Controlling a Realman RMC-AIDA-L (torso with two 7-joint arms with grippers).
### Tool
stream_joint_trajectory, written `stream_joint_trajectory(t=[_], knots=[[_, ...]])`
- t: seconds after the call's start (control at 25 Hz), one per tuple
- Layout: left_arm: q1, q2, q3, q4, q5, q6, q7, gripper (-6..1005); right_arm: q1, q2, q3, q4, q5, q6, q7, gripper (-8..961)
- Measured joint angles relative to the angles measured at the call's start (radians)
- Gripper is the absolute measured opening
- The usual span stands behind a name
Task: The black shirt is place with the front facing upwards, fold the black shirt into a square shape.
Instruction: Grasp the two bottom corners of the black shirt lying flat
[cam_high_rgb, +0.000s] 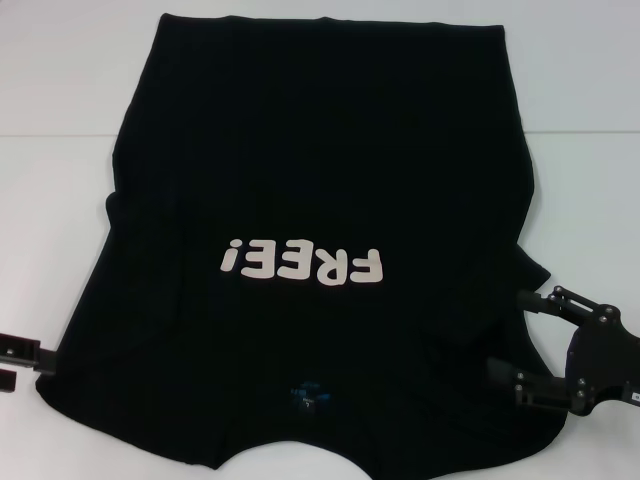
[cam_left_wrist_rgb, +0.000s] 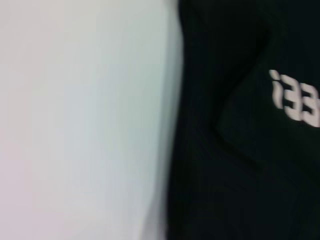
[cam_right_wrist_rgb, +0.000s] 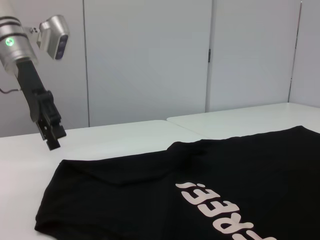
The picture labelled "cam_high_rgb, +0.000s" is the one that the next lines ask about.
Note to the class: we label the black shirt with FREE print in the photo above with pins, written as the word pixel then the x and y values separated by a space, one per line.
pixel 310 150

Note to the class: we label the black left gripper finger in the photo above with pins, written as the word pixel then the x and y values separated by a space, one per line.
pixel 25 352
pixel 7 381

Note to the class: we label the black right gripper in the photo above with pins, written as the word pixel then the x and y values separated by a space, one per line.
pixel 605 355

